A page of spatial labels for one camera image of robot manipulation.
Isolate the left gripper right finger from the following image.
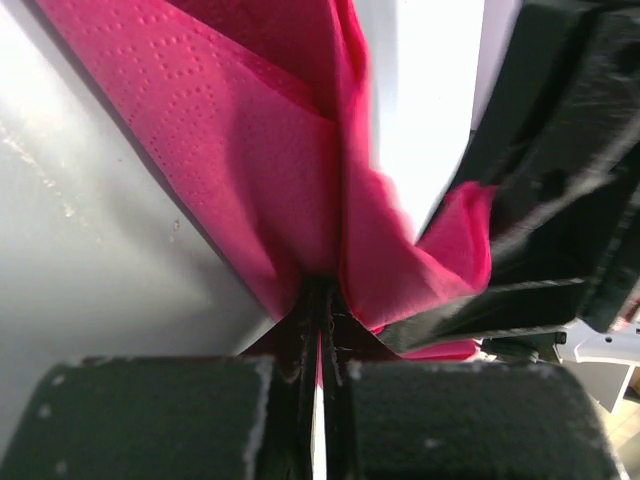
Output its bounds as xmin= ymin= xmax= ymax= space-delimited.
xmin=322 ymin=286 xmax=625 ymax=479

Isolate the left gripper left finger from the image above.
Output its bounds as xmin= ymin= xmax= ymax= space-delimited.
xmin=1 ymin=281 xmax=320 ymax=479

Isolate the pink paper napkin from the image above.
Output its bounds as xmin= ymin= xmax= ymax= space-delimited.
xmin=40 ymin=1 xmax=493 ymax=332

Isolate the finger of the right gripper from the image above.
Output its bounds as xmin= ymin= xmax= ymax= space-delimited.
xmin=450 ymin=1 xmax=639 ymax=250
xmin=382 ymin=219 xmax=639 ymax=353

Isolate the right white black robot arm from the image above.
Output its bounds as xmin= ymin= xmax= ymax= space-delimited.
xmin=382 ymin=1 xmax=639 ymax=410

